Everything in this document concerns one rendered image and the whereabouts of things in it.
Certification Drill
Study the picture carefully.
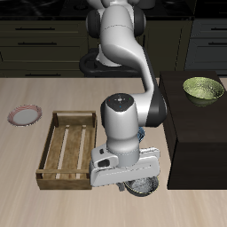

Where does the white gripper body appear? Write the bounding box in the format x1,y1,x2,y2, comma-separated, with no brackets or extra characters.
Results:
89,146,161,188

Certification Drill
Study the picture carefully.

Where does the black bowl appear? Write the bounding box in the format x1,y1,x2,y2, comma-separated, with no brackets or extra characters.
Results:
123,176,160,198

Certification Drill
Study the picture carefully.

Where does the green bowl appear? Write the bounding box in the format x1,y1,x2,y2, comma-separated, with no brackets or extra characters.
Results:
182,76,226,107

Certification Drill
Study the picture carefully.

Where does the white plate with red rim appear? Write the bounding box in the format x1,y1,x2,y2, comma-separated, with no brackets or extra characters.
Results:
6,104,43,128

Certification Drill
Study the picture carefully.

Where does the wooden slat tray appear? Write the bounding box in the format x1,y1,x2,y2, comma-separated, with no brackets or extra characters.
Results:
35,110,98,191

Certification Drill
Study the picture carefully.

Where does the dark wooden cabinet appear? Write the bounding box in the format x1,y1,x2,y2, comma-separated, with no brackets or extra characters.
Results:
158,70,227,191

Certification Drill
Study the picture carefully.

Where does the grey kitchen drawer cupboard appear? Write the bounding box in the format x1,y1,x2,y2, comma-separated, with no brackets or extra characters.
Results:
184,18,227,72

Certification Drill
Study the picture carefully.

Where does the dark kitchen drawer cupboard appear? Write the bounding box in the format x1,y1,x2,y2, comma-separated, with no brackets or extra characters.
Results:
0,18,90,79

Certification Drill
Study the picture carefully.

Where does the black kitchen countertop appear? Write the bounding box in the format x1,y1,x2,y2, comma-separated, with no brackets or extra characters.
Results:
0,0,227,21

